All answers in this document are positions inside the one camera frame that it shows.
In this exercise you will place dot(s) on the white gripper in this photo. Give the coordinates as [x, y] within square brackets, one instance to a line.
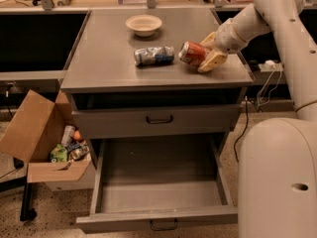
[230, 38]

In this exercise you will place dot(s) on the red coke can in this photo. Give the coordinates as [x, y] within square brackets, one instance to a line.
[193, 53]

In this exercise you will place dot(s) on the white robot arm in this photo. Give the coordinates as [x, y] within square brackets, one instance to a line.
[277, 180]

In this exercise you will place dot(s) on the crushed blue white can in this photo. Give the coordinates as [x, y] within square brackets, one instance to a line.
[154, 55]

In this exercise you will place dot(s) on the grey drawer cabinet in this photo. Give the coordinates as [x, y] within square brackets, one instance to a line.
[102, 73]

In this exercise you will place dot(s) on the closed grey upper drawer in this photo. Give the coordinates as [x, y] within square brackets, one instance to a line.
[158, 121]

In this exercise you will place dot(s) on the open grey middle drawer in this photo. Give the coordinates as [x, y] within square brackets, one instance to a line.
[159, 184]

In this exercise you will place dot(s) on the silver can in box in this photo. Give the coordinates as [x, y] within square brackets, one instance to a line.
[67, 135]

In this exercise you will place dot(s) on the white power strip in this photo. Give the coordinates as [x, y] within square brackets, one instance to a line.
[270, 65]

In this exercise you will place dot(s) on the white bowl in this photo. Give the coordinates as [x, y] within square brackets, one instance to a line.
[143, 25]

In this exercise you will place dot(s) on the orange fruit in box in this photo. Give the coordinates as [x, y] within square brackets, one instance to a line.
[77, 136]

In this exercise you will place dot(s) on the green snack bag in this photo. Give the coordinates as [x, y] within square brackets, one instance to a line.
[59, 154]

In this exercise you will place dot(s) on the brown cardboard box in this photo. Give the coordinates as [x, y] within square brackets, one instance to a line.
[35, 130]

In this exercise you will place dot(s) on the black stand leg left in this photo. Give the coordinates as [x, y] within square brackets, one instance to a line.
[28, 212]

